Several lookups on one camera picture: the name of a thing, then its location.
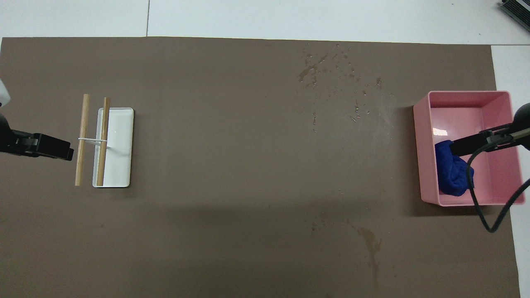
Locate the light wooden rack rod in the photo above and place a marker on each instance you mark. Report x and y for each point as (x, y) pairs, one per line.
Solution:
(81, 161)

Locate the dark ribbed device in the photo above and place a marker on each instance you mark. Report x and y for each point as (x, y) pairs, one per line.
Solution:
(517, 10)

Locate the white towel rack base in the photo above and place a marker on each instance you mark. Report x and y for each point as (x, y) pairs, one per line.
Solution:
(120, 165)

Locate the brown table mat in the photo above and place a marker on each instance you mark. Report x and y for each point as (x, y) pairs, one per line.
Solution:
(207, 165)

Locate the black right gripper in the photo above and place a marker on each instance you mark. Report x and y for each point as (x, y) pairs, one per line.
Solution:
(503, 134)

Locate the scattered water droplets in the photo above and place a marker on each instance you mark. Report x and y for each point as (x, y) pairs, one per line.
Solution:
(308, 74)

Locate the blue towel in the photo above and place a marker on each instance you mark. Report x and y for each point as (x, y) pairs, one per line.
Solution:
(451, 174)

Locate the pink plastic bin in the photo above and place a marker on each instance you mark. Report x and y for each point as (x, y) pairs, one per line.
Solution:
(497, 182)

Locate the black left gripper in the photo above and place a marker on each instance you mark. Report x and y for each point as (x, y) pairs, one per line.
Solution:
(22, 142)

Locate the darker wooden rack rod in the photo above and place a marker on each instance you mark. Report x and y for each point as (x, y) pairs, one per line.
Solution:
(102, 161)

